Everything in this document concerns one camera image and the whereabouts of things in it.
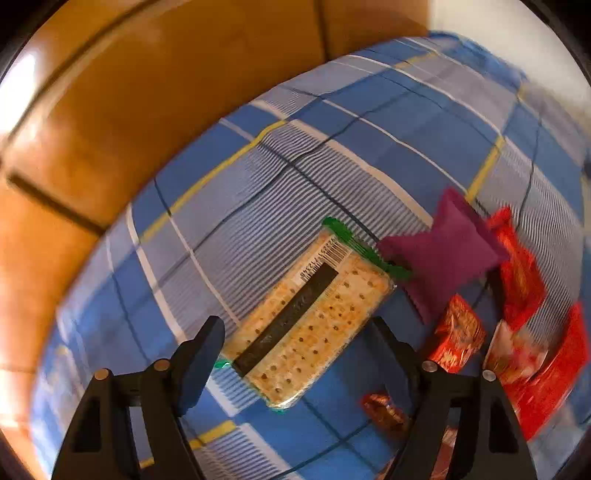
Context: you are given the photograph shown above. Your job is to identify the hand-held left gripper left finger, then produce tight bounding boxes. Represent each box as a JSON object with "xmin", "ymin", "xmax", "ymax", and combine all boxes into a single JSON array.
[{"xmin": 52, "ymin": 316, "xmax": 226, "ymax": 480}]

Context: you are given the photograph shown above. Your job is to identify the dark red foil snack packet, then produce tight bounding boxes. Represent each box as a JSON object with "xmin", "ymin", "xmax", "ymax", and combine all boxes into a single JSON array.
[{"xmin": 360, "ymin": 392, "xmax": 413, "ymax": 435}]

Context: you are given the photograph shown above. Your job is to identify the plain red snack packet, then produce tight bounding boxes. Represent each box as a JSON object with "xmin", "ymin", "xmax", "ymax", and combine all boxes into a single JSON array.
[{"xmin": 487, "ymin": 207, "xmax": 546, "ymax": 329}]

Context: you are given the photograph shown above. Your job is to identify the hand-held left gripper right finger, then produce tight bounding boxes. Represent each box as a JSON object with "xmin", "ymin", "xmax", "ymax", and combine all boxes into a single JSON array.
[{"xmin": 369, "ymin": 316, "xmax": 539, "ymax": 480}]

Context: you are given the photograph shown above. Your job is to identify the red and white snack packet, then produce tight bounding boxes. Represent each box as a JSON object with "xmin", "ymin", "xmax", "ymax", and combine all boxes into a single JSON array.
[{"xmin": 482, "ymin": 320, "xmax": 551, "ymax": 386}]

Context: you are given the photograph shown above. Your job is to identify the blue checked bed sheet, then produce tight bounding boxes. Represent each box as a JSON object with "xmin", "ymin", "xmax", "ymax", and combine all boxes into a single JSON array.
[{"xmin": 28, "ymin": 32, "xmax": 591, "ymax": 480}]

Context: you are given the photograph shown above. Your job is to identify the large red snack bag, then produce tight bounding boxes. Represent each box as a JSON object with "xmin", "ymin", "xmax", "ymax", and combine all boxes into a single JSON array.
[{"xmin": 510, "ymin": 302, "xmax": 591, "ymax": 441}]

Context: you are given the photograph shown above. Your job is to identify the purple snack packet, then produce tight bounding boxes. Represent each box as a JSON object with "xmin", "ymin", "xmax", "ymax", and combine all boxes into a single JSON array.
[{"xmin": 376, "ymin": 187, "xmax": 511, "ymax": 326}]

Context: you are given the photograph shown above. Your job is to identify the clear cracker packet green ends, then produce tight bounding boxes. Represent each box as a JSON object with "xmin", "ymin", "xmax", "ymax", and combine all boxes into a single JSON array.
[{"xmin": 215, "ymin": 217, "xmax": 411, "ymax": 411}]

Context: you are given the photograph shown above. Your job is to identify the wooden headboard panels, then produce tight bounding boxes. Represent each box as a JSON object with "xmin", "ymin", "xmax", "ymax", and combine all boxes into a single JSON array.
[{"xmin": 0, "ymin": 0, "xmax": 432, "ymax": 462}]

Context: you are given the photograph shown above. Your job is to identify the red gold patterned snack packet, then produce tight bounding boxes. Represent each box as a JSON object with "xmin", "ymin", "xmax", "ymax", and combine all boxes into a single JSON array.
[{"xmin": 424, "ymin": 294, "xmax": 487, "ymax": 374}]

